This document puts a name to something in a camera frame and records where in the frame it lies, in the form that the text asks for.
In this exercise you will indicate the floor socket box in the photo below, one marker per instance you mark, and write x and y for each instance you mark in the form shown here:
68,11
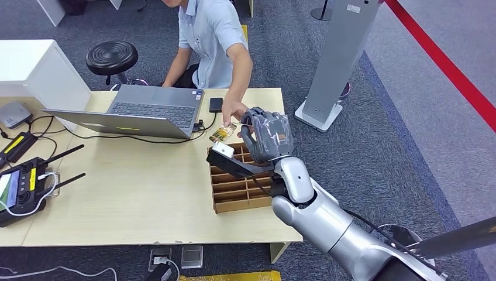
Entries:
159,254

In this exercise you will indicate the grey pillar stand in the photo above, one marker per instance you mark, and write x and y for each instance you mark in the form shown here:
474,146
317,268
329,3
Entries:
341,58

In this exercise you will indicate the black round stool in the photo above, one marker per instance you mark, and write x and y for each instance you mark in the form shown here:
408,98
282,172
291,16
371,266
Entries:
111,57

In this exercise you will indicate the black power adapter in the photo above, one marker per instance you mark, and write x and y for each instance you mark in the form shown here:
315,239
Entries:
157,273

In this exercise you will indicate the round chrome base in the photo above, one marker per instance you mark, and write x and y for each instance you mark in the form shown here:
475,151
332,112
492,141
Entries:
403,234

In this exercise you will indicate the white furniture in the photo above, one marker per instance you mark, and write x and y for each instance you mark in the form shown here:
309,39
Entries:
52,9

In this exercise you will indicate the silver floor plate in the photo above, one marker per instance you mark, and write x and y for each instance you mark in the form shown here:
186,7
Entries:
192,256

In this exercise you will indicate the black device yellow label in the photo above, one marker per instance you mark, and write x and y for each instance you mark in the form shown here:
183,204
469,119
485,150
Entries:
17,147

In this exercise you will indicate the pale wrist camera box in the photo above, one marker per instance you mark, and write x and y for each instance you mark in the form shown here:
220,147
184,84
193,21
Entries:
223,149

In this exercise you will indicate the person's left forearm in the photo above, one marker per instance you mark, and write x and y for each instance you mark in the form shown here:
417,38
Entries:
240,85

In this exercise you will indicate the white cabinet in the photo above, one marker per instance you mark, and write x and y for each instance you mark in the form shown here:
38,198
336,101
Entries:
35,66

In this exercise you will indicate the black camera bracket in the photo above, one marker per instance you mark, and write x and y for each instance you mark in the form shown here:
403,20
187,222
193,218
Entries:
236,167

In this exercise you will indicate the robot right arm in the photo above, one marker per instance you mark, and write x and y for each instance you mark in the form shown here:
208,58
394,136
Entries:
321,221

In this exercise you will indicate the yellow flat object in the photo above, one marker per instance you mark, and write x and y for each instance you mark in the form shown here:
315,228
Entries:
232,277

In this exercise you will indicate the grey flat box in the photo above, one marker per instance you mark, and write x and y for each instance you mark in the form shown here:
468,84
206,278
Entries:
13,114

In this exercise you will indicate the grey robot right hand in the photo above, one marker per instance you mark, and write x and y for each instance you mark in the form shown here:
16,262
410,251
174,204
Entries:
271,135

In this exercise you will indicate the dark grey metal bar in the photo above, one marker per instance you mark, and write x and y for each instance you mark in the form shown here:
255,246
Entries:
457,236

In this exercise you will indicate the black stanchion base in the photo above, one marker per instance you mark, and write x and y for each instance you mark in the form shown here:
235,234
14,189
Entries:
321,14

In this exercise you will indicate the person's left hand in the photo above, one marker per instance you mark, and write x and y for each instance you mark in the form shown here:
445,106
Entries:
233,110

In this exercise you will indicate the person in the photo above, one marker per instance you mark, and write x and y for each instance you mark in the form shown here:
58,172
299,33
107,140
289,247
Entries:
209,38

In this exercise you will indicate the wooden card organizer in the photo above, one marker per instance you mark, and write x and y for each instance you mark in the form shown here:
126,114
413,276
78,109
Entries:
236,194

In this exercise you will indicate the autumn tree print card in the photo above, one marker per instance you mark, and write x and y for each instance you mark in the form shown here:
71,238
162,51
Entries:
223,133

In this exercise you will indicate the wooden desk leg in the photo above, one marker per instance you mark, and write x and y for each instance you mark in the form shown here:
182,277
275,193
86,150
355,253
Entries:
279,252

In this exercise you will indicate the black remote controller with antennas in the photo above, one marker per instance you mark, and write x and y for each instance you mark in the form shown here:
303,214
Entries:
23,194

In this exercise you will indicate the grey laptop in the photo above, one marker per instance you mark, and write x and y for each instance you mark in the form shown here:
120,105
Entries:
155,112

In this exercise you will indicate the person's right forearm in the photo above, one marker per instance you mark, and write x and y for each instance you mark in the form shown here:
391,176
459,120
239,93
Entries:
176,70

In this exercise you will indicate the black phone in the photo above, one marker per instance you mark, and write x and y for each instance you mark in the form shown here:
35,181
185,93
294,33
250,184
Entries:
216,105

